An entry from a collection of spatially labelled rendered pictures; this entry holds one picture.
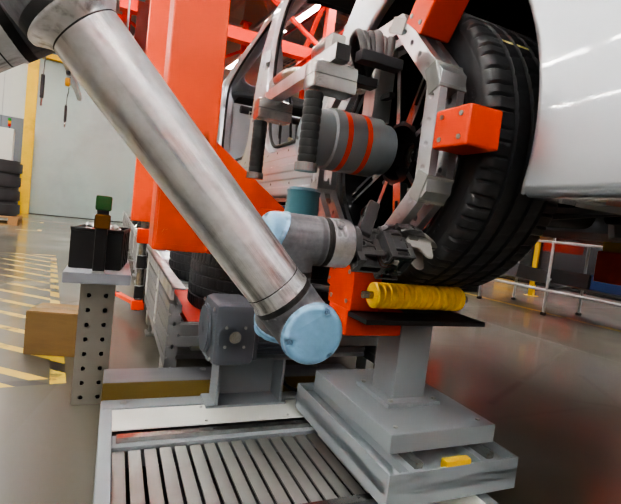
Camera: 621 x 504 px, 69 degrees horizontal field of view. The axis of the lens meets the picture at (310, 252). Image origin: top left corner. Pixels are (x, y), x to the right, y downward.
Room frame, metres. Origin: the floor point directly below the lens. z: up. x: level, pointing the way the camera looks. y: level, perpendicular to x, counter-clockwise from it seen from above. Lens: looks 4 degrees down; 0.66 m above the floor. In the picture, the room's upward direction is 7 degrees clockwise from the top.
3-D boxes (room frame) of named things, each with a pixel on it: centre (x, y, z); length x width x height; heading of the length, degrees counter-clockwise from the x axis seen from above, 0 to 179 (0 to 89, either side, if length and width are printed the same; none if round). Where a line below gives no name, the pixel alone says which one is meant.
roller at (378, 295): (1.03, -0.26, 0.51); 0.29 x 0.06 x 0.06; 114
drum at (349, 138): (1.07, -0.05, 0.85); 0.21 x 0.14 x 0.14; 114
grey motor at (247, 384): (1.35, 0.09, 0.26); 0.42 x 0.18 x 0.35; 114
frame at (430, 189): (1.10, -0.12, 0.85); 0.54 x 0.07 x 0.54; 24
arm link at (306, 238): (0.79, 0.03, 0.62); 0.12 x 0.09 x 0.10; 114
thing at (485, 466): (1.17, -0.28, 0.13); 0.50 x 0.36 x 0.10; 24
